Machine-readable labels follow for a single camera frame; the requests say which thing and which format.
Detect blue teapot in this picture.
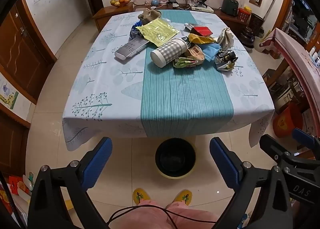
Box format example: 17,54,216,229
151,0,159,6

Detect bowl of fruit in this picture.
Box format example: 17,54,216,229
110,0,131,8

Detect pink covered side table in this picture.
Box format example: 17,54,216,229
259,28,320,135

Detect red basket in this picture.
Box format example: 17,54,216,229
237,8,251,24

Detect blue face mask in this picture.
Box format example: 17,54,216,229
199,43,221,61

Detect blue white snack wrapper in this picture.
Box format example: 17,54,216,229
129,20,143,41

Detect black silver wrapper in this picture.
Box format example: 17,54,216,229
214,50,238,72

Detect white set-top box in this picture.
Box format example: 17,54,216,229
191,6,214,14

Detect black cable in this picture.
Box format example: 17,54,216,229
107,206,217,229

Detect red orange bag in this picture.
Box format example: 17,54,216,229
272,103,303,138

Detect green white snack wrapper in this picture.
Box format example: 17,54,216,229
172,57,199,68

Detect brown pulp cup carrier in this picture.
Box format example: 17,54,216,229
138,8,161,25

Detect yellow snack wrapper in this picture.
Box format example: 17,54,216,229
188,33,216,45

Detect right yellow slipper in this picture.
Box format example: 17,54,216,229
174,189,193,206

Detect green brown milk carton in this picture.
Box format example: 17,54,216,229
182,37,204,65

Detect white paper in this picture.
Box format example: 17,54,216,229
217,27,234,51

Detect pink trouser legs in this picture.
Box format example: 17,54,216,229
118,200,218,229

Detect yellow-green foil bag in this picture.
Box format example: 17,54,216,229
136,18,180,47

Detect red cigarette box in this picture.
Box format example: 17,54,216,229
191,26,213,37

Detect grey checked thermos bottle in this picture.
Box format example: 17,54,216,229
150,38,188,68

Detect grey remote control case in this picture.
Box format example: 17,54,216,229
114,37,149,60

